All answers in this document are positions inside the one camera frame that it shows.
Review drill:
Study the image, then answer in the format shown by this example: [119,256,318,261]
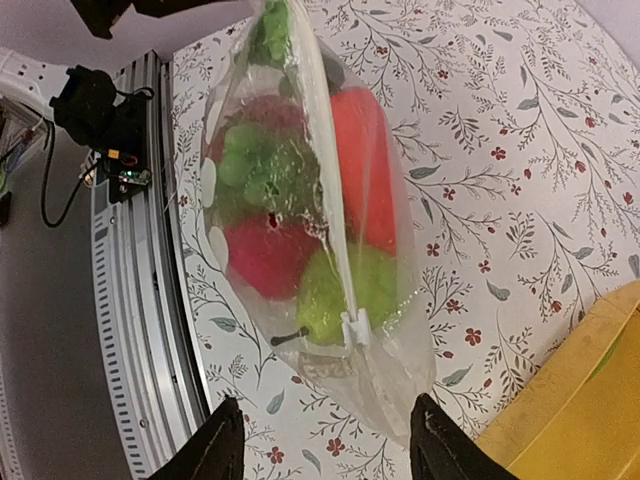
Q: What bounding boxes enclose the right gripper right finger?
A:
[409,393,516,480]

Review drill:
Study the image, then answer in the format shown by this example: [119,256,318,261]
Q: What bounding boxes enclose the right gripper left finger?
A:
[149,397,245,480]

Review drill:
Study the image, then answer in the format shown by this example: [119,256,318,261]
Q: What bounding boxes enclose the small green toy vegetable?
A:
[294,242,401,346]

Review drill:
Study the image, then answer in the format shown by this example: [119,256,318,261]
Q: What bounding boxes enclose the red toy apple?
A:
[224,216,321,300]

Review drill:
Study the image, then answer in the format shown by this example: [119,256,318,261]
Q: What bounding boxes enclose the clear zip top bag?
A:
[200,1,435,446]

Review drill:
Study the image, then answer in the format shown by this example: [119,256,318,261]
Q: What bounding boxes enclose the green toy grapes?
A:
[218,122,320,213]

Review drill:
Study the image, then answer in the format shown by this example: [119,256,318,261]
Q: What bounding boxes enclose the orange toy carrot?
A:
[247,0,401,259]

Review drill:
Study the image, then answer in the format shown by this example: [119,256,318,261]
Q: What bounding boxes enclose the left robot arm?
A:
[1,48,159,155]

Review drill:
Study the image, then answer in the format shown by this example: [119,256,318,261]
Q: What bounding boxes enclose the yellow plastic basket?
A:
[476,281,639,479]

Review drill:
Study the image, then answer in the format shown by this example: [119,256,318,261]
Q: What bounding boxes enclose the floral tablecloth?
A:
[172,1,639,479]

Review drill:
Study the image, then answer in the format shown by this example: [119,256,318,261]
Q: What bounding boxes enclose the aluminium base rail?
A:
[1,52,210,479]

